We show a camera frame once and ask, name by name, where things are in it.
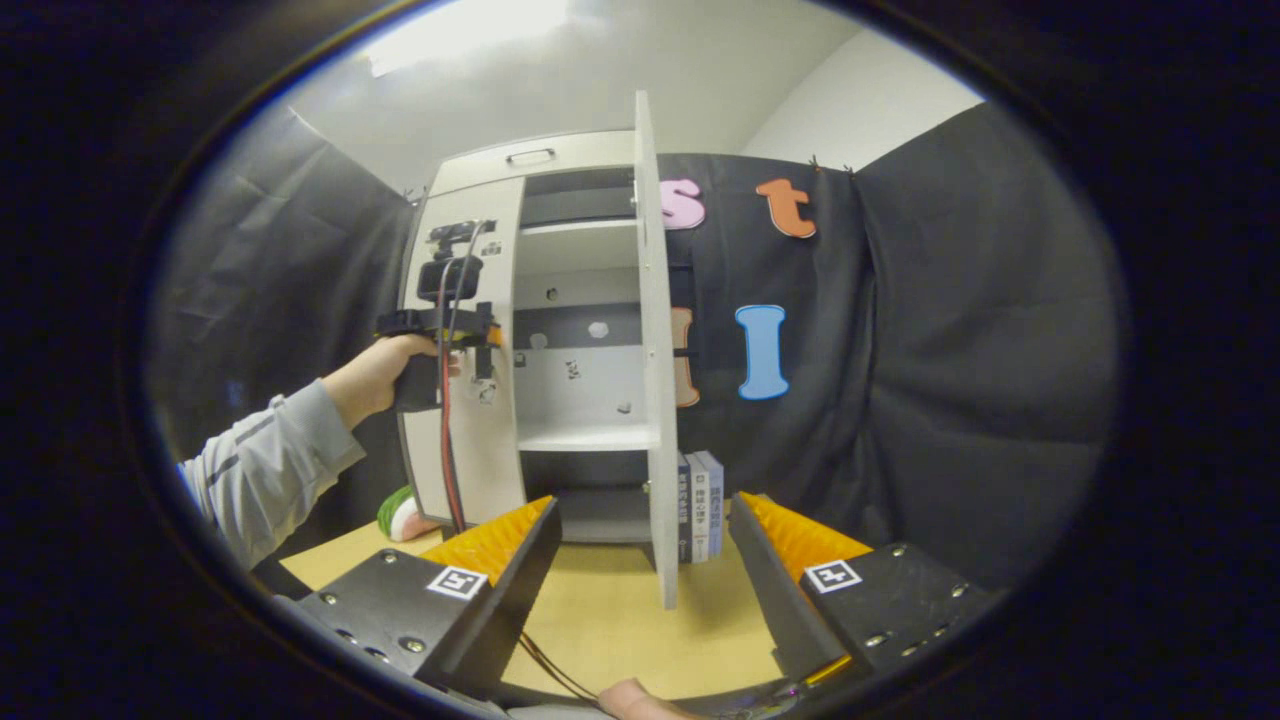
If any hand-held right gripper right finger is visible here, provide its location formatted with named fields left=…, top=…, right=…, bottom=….
left=728, top=490, right=1001, bottom=691

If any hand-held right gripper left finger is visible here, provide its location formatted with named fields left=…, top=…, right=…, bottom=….
left=295, top=495, right=563, bottom=701

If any beige double-door shoe cabinet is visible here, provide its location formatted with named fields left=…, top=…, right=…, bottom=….
left=398, top=128, right=681, bottom=546

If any beige shoe cabinet door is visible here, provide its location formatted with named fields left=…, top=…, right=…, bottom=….
left=400, top=178, right=528, bottom=526
left=633, top=90, right=681, bottom=611

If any white cabinet shelf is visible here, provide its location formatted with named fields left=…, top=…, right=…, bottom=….
left=517, top=220, right=641, bottom=279
left=517, top=422, right=661, bottom=453

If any beige cabinet drawer front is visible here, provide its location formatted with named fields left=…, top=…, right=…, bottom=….
left=430, top=130, right=638, bottom=196

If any white book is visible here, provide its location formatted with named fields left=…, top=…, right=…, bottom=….
left=688, top=453, right=712, bottom=563

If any black backdrop cloth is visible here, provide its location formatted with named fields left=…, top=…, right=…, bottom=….
left=150, top=100, right=1126, bottom=591

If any right hand-held gripper cable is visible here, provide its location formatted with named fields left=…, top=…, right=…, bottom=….
left=515, top=630, right=601, bottom=703

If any hand-held gripper cable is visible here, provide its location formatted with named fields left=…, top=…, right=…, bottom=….
left=437, top=222, right=498, bottom=536
left=515, top=630, right=601, bottom=703

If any left hand-held gripper cable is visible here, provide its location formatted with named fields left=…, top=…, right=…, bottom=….
left=437, top=222, right=498, bottom=536

